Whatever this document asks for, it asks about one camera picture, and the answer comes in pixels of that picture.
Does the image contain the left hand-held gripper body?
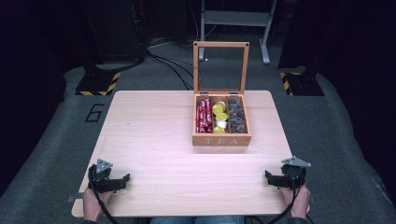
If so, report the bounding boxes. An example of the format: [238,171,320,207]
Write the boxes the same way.
[88,158,123,194]

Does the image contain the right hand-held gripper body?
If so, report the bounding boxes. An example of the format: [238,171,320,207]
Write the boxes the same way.
[273,156,312,190]

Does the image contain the person's left hand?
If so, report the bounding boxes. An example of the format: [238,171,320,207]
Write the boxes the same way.
[81,187,115,223]

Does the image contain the person's right hand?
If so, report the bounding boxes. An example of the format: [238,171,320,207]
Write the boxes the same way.
[279,184,312,219]

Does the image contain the pile of dark grey packets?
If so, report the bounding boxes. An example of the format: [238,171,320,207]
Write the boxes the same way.
[227,96,248,134]

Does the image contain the wooden tea box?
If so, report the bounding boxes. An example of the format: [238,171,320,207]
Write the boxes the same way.
[191,40,252,147]

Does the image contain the bunch of red packets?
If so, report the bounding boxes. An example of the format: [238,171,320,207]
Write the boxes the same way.
[195,97,214,134]

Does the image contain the black yellow striped stand base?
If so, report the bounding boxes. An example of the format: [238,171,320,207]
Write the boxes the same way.
[75,71,121,97]
[278,71,325,97]

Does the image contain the white metal stand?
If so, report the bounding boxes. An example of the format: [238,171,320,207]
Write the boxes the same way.
[198,0,278,65]

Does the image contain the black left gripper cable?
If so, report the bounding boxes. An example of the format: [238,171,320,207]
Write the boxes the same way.
[89,182,120,224]

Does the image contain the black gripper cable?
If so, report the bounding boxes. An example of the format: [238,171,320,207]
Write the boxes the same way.
[89,182,120,224]
[266,185,304,224]

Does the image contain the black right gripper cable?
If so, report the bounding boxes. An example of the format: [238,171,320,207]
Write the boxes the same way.
[266,185,304,224]

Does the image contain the grey metal table bracket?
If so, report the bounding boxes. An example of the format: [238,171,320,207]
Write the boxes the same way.
[65,192,85,203]

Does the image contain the black floor cables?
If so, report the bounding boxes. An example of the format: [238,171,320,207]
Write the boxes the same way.
[145,36,196,91]

